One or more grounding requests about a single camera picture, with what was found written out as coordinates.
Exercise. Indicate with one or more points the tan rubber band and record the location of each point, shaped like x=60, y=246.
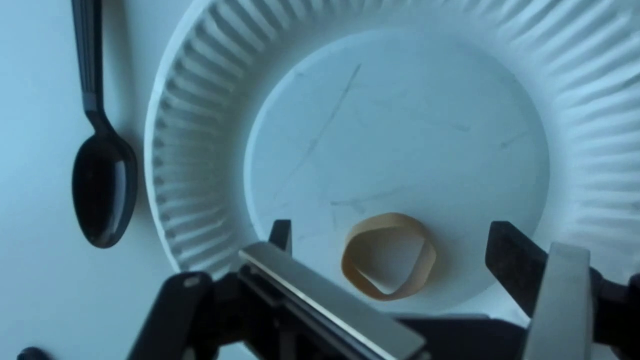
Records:
x=389, y=257

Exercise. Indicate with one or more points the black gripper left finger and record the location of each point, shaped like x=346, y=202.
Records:
x=277, y=308

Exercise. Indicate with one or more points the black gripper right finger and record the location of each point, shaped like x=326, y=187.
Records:
x=571, y=304

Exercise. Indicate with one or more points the white paper plate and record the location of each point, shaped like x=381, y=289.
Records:
x=456, y=113

